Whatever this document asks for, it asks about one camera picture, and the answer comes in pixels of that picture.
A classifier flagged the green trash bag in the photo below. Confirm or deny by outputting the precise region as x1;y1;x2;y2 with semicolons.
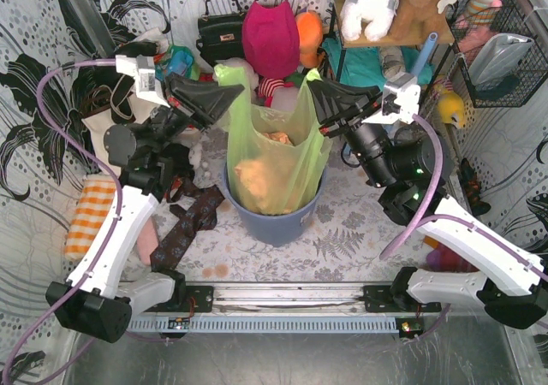
214;65;332;213

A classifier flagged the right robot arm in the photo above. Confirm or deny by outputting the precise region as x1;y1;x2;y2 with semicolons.
307;73;547;329

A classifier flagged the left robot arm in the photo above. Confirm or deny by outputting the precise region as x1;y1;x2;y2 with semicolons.
45;74;244;343

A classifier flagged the cream canvas tote bag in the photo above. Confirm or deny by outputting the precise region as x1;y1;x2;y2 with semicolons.
79;85;156;176

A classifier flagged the magenta fuzzy bag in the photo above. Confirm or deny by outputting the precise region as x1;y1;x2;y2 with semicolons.
242;0;300;79

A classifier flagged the blue trash bin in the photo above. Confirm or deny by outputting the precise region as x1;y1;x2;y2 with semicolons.
222;166;327;246

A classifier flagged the teal folded cloth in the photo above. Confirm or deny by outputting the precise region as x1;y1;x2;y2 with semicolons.
322;38;434;88

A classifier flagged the pink head plush doll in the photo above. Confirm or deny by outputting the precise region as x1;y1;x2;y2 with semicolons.
258;78;300;113

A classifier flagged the black leather handbag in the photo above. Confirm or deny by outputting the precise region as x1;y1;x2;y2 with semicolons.
196;0;246;68

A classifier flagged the orange plush toy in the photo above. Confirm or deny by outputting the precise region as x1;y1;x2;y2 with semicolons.
295;11;323;68

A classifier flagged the yellow plush duck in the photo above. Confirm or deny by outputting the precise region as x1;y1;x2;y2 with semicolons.
433;80;466;129

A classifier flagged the orange checkered towel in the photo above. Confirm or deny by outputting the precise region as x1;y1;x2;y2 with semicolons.
63;175;116;261

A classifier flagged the brown floral cloth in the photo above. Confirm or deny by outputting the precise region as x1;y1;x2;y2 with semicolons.
150;177;224;272

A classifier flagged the white plush dog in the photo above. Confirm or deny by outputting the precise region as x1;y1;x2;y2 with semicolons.
340;0;399;42

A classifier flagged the crumpled orange paper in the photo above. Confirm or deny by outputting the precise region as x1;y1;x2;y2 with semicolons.
233;145;295;216

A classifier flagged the brown teddy bear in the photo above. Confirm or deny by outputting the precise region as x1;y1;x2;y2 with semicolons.
389;0;446;41

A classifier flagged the purple orange sock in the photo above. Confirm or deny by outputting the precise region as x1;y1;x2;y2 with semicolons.
423;236;478;273

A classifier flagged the silver foil pouch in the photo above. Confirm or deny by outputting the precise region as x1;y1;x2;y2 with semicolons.
468;33;534;86

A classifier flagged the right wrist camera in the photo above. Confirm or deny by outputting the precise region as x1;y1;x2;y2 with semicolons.
363;72;420;125

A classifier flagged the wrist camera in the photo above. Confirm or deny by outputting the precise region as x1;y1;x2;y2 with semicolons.
363;72;420;125
115;55;169;107

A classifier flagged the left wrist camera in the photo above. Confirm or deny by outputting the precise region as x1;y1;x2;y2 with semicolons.
115;55;169;107

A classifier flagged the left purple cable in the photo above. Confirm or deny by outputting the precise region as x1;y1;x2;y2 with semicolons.
0;57;125;385

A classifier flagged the purple cable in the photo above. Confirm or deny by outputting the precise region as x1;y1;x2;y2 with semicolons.
0;57;125;385
378;113;548;283

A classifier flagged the blue handled broom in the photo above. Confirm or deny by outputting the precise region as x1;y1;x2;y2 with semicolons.
410;32;438;77

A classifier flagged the black wire basket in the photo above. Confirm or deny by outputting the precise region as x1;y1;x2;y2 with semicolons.
448;0;547;108

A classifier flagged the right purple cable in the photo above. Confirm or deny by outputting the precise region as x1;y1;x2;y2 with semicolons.
378;113;548;283

